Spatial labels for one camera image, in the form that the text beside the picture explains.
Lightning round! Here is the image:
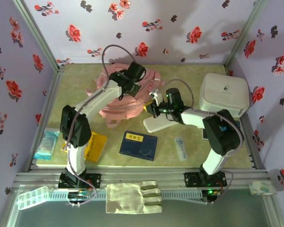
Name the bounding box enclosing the clear plastic organizer box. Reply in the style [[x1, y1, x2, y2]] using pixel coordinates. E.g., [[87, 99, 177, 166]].
[[18, 186, 50, 210]]

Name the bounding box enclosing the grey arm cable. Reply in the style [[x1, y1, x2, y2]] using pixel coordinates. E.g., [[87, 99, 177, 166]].
[[160, 79, 244, 205], [61, 44, 139, 208]]

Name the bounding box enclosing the dark blue yellow-label book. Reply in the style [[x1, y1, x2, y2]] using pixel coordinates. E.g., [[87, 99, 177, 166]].
[[119, 130, 159, 162]]

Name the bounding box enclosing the grey right arm cable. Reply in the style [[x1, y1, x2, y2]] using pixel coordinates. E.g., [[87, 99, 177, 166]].
[[160, 79, 244, 205]]

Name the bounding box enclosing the long aluminium frame beam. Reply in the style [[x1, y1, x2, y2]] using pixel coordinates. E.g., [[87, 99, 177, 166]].
[[13, 167, 272, 190]]

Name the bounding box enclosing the grey left arm cable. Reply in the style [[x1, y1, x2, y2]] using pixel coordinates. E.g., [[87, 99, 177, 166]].
[[61, 44, 139, 208]]

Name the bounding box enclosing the light blue tissue pack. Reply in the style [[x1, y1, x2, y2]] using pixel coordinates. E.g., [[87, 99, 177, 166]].
[[33, 127, 61, 161]]

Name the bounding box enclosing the white zipped medicine bag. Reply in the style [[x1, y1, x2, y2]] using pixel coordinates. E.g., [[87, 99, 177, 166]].
[[198, 72, 250, 118]]

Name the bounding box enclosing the beige work glove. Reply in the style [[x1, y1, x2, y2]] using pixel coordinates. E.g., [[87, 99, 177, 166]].
[[106, 181, 163, 214]]

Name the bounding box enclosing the white rectangular pencil case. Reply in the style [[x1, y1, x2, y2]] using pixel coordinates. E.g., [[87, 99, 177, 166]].
[[143, 111, 180, 133]]

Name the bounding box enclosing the clear blue plastic case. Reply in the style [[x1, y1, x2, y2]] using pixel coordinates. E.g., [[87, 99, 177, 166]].
[[174, 136, 189, 162]]

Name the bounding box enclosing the aluminium frame side rail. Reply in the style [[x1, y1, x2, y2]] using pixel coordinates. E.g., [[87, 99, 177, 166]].
[[224, 66, 268, 171], [25, 68, 66, 172]]

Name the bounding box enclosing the aluminium frame post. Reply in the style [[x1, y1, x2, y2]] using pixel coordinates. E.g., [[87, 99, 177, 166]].
[[224, 0, 268, 71], [13, 0, 66, 74]]

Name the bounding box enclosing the small circuit board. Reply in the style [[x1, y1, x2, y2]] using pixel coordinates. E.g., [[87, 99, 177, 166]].
[[203, 188, 222, 198], [67, 190, 90, 201]]

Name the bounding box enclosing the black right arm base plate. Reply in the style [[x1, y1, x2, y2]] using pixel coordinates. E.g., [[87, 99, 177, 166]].
[[184, 172, 228, 189]]

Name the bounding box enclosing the white slotted cable duct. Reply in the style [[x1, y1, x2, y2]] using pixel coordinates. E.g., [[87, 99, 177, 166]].
[[48, 190, 203, 201]]

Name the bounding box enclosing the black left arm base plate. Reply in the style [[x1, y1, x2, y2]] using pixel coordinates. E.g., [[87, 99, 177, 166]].
[[58, 172, 102, 189]]

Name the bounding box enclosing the pink backpack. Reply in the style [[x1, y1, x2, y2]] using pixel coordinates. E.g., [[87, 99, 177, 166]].
[[86, 62, 165, 130]]

